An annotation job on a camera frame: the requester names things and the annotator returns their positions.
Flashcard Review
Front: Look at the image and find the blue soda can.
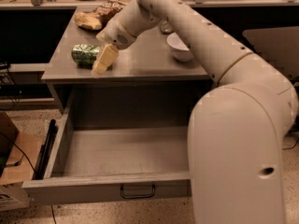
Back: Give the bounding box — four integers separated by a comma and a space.
160, 21, 173, 35

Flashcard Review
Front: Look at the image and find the grey open top drawer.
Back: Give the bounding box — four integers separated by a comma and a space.
23, 87, 194, 204

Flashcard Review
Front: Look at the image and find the black floor cable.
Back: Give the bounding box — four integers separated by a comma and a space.
282, 136, 299, 151

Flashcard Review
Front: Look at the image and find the brown cardboard box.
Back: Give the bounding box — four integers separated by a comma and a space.
0, 112, 42, 211

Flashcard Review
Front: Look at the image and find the white ceramic bowl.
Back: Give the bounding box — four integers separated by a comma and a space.
166, 33, 193, 63

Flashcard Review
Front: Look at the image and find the black metal drawer handle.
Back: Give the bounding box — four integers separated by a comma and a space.
120, 185, 156, 200

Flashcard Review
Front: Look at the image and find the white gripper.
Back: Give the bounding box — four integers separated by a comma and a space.
92, 15, 136, 76

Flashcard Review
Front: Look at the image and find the black left drawer rail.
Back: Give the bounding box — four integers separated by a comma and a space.
36, 119, 58, 179

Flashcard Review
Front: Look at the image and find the green soda can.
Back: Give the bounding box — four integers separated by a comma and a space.
71, 44, 101, 65

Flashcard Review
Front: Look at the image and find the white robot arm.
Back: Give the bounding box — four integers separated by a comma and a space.
97, 0, 298, 224

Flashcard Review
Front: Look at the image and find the dark office chair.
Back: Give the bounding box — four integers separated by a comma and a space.
243, 26, 299, 79

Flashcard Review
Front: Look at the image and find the brown chip bag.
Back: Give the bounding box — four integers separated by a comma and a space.
74, 0, 126, 31

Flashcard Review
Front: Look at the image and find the grey cabinet desk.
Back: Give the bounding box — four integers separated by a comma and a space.
42, 21, 208, 108

